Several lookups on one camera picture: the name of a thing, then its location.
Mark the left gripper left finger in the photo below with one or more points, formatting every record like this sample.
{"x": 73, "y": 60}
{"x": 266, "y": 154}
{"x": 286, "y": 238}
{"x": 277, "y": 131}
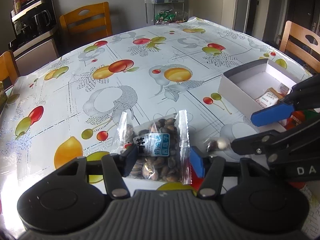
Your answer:
{"x": 115, "y": 167}

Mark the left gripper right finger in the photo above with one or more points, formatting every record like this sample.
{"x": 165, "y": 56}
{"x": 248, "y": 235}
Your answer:
{"x": 210, "y": 169}

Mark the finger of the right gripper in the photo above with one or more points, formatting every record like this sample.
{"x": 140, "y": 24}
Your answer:
{"x": 261, "y": 143}
{"x": 275, "y": 113}

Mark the tan nut snack packet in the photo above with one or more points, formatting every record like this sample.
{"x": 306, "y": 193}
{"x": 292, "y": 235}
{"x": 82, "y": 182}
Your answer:
{"x": 269, "y": 98}

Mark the orange snack packet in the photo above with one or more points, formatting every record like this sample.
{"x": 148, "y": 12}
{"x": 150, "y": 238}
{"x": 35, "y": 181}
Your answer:
{"x": 295, "y": 119}

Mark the brown cone snack stick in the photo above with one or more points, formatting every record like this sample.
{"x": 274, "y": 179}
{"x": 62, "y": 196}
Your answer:
{"x": 283, "y": 89}

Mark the white ball candy wrapper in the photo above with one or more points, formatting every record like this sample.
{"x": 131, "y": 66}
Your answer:
{"x": 217, "y": 144}

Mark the clear melon seed packet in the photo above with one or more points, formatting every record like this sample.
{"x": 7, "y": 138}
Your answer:
{"x": 163, "y": 147}

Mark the white cardboard box tray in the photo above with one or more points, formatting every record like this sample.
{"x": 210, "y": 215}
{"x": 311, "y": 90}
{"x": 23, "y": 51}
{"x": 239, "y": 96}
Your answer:
{"x": 243, "y": 84}

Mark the fruit pattern tablecloth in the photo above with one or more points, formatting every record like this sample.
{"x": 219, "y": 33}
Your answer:
{"x": 72, "y": 106}

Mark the right wooden chair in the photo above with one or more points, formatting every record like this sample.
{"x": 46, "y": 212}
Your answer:
{"x": 302, "y": 43}

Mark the wooden chair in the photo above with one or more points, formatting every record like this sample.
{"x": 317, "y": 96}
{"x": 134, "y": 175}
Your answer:
{"x": 302, "y": 43}
{"x": 8, "y": 67}
{"x": 86, "y": 24}

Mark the yellow tissue pack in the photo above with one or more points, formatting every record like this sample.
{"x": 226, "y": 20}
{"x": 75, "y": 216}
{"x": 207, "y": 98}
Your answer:
{"x": 3, "y": 95}

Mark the grey cabinet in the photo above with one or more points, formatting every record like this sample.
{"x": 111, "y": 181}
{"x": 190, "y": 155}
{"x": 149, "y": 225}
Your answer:
{"x": 36, "y": 53}

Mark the left wooden chair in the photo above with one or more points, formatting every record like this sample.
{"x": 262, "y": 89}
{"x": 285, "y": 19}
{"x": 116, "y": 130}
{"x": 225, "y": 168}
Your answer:
{"x": 8, "y": 67}

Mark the far wooden chair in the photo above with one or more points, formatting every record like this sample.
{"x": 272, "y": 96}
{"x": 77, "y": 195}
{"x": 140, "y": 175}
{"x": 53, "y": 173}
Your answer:
{"x": 86, "y": 24}

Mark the green candy bag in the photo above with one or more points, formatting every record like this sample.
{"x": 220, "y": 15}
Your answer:
{"x": 166, "y": 16}

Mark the black coffee machine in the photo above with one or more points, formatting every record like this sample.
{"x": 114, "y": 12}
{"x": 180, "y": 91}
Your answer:
{"x": 35, "y": 18}

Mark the metal wire shelf cart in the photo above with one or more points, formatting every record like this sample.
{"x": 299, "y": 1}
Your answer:
{"x": 152, "y": 7}

